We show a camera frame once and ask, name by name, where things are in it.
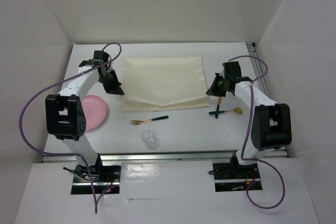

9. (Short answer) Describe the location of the pink plate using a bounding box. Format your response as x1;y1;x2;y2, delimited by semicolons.
82;95;108;131

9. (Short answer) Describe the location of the cream cloth placemat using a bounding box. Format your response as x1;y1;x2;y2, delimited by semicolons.
121;56;210;112

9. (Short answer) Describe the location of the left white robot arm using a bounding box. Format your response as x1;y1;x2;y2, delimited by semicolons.
45;50;124;182

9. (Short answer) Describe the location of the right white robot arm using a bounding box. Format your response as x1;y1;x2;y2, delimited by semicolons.
206;61;292;178

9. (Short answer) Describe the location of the clear plastic cup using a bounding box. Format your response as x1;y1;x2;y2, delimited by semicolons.
142;130;157;150

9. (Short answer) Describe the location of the gold knife green handle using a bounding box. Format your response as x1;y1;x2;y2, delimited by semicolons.
215;97;222;119

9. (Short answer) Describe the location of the gold spoon green handle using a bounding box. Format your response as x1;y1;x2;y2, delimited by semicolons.
208;107;243;115

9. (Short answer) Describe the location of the gold fork green handle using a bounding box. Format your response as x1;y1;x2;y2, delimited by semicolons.
130;115;169;125

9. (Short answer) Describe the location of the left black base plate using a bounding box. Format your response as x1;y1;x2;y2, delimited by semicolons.
63;165;121;195

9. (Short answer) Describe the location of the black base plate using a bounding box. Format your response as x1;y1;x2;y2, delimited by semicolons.
208;163;263;192
63;165;121;195

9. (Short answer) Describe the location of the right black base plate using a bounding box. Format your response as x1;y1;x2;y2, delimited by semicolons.
208;163;263;192

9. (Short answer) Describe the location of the aluminium right side rail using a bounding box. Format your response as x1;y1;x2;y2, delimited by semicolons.
246;41;289;158

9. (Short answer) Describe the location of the aluminium rail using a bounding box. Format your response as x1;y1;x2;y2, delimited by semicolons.
41;148;288;163
246;41;289;158

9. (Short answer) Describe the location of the aluminium front rail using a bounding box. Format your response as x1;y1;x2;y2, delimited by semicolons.
41;148;288;163

